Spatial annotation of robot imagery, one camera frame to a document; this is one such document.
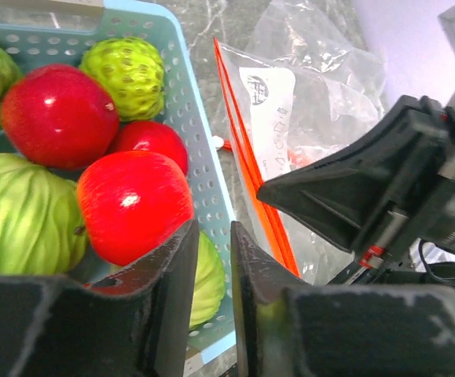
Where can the clear zip bag orange zipper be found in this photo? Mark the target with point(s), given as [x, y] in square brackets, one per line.
[298, 92]

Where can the green cabbage front right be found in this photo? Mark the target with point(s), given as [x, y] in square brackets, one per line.
[207, 279]

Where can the large red apple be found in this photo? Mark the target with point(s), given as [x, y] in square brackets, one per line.
[131, 202]

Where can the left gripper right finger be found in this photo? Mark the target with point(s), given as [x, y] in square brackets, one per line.
[286, 327]

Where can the green cabbage left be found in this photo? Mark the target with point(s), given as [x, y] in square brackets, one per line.
[41, 226]

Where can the green custard apple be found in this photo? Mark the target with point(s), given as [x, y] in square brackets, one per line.
[132, 71]

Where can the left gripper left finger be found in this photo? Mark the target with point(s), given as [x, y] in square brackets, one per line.
[132, 323]

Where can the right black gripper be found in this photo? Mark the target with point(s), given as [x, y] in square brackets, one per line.
[340, 196]

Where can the dark red apple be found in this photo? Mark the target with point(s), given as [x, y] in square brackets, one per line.
[59, 117]

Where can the small red apple right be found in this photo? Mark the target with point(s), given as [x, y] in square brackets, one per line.
[153, 137]

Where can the green cabbage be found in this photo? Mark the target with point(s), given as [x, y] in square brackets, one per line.
[41, 226]
[207, 279]

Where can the light blue plastic basket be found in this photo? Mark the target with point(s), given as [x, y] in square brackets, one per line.
[39, 33]

